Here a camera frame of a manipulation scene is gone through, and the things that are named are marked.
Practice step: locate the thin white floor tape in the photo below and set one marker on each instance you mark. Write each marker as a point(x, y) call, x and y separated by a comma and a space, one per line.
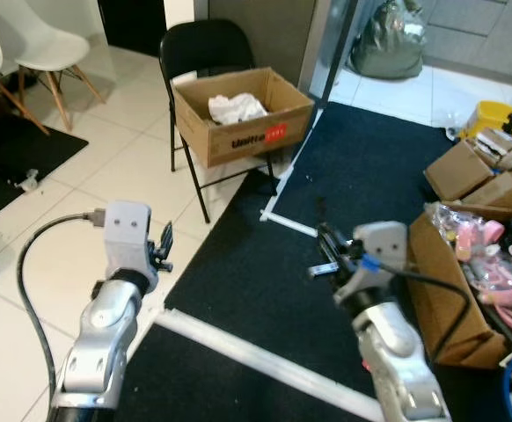
point(284, 174)

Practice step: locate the dark blue carpet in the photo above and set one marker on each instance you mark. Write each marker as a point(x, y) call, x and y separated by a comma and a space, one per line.
point(362, 176)

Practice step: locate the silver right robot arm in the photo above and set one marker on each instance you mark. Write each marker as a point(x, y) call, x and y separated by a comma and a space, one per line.
point(397, 352)

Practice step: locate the pink plastic toys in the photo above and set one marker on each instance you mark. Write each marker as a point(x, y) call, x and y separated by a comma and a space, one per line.
point(489, 264)

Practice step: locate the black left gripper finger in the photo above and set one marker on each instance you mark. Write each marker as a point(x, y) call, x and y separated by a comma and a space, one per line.
point(168, 237)
point(159, 239)

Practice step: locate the black folding chair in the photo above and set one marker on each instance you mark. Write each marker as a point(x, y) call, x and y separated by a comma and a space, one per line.
point(203, 44)

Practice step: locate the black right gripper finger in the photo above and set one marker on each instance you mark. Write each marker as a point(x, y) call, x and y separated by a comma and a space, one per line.
point(330, 236)
point(328, 253)

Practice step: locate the black floor mat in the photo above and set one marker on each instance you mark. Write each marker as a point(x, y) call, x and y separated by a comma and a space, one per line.
point(18, 149)

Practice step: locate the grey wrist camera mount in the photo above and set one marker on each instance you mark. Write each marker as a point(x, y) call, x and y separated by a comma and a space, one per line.
point(128, 233)
point(381, 246)

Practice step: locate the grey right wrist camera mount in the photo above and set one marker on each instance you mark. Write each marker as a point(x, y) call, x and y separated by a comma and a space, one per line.
point(381, 246)

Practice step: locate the printed cardboard rubbish box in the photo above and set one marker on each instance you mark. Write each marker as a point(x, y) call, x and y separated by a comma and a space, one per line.
point(238, 145)

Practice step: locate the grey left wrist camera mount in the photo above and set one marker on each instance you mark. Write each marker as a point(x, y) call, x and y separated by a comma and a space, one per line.
point(128, 233)

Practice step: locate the plain brown cardboard box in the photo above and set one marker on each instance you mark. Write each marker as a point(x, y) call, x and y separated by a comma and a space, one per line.
point(441, 299)

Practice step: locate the small white floor object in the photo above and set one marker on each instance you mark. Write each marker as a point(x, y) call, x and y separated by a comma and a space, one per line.
point(27, 180)

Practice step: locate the small silver stick trash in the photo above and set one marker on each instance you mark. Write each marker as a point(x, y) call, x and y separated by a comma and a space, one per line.
point(319, 270)

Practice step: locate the wide white floor tape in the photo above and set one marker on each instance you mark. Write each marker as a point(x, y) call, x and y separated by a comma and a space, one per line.
point(265, 362)

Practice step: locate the grey metal door frame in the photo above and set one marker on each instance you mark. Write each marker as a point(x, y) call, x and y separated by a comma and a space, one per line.
point(335, 53)

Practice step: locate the green rubbish bag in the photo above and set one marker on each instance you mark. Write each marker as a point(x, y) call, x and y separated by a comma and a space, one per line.
point(388, 48)

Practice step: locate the small open cardboard box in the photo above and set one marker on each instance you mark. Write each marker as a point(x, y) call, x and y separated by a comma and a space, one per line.
point(454, 171)

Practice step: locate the yellow plastic bin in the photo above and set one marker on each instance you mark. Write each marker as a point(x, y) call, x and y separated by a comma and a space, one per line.
point(493, 114)

